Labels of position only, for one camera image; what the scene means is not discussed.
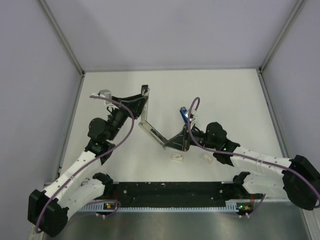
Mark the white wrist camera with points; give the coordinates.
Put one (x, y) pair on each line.
(192, 117)
(104, 94)

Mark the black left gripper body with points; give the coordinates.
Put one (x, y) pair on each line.
(134, 111)

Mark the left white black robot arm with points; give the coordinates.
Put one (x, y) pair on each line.
(50, 209)

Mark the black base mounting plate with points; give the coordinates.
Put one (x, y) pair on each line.
(175, 194)

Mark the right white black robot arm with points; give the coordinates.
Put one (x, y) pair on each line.
(295, 179)

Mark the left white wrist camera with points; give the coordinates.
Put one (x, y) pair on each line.
(104, 94)

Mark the white red staple box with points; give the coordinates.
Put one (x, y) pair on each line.
(177, 157)

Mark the open white staple box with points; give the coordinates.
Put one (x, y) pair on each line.
(207, 158)

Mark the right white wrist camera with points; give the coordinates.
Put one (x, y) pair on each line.
(192, 117)

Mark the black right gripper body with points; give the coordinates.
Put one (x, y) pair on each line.
(186, 143)

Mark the blue black stapler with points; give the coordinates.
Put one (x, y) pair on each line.
(186, 116)

